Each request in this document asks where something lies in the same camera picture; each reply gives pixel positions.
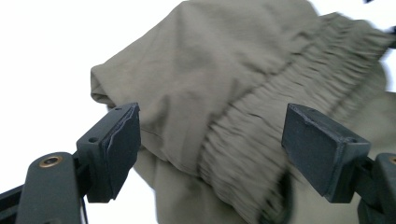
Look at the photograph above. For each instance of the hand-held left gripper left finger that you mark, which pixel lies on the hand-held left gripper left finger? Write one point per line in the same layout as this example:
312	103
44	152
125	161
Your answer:
115	149

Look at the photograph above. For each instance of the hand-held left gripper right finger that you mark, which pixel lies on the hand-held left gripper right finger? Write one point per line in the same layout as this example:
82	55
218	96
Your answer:
320	149

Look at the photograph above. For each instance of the olive green shorts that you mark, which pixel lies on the olive green shorts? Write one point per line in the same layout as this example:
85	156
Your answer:
218	77

